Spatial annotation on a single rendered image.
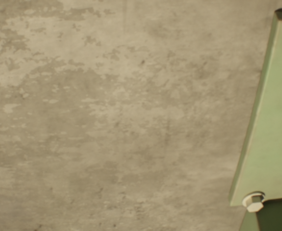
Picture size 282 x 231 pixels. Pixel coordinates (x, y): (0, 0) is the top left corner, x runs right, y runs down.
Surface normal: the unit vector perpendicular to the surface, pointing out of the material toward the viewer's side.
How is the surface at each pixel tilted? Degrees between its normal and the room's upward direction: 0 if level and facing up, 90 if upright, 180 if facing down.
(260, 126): 0
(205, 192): 0
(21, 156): 0
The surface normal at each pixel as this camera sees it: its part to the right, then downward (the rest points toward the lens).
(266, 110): 0.10, 0.73
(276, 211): 0.06, -0.69
